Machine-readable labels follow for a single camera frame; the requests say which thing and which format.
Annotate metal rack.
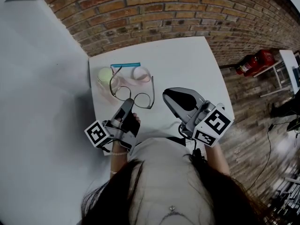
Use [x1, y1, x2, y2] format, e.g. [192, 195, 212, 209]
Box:
[269, 175, 300, 216]

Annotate person's white shirt torso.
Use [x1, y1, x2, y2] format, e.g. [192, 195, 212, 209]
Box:
[127, 137, 217, 225]

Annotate white side table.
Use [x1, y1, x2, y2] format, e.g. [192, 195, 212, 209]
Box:
[278, 50, 300, 95]

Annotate light green round sponge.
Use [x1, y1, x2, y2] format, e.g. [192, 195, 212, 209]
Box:
[97, 67, 118, 89]

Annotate blue ruler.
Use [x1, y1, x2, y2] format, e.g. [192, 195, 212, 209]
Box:
[110, 61, 142, 68]

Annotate red fire extinguisher box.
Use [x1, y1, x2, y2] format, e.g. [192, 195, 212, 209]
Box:
[243, 50, 276, 78]

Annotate black and green object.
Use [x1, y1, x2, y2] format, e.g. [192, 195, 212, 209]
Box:
[286, 120, 300, 132]

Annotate person's black trousers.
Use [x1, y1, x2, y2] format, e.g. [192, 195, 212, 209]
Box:
[165, 136, 187, 148]

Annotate thin-framed eyeglasses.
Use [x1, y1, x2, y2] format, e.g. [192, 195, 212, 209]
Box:
[109, 65, 156, 110]

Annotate white metal frame stand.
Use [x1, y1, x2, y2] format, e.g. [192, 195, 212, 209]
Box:
[253, 60, 293, 98]

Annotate clear pink zip pouch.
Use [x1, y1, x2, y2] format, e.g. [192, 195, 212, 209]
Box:
[98, 66, 152, 104]

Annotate dark monitor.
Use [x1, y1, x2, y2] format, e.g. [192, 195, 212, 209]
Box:
[291, 66, 300, 88]

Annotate silver pendant necklace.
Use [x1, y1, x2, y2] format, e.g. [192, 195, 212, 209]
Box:
[161, 204, 191, 223]

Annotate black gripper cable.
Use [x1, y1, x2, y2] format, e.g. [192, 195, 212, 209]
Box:
[179, 124, 207, 163]

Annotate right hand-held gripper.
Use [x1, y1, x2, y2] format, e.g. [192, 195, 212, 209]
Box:
[162, 87, 234, 148]

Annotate black floor cable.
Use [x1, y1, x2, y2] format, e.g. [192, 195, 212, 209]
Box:
[248, 122, 294, 190]

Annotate person's left hand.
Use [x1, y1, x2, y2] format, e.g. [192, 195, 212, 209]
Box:
[121, 112, 142, 137]

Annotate red fire extinguisher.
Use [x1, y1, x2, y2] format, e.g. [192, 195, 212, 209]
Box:
[235, 55, 261, 76]

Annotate person's right forearm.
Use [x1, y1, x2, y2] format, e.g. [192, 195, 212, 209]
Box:
[205, 142, 231, 177]

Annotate person's left forearm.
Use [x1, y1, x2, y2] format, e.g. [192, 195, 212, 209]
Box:
[110, 143, 129, 179]

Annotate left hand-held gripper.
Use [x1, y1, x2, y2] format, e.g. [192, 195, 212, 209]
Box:
[84, 98, 138, 156]

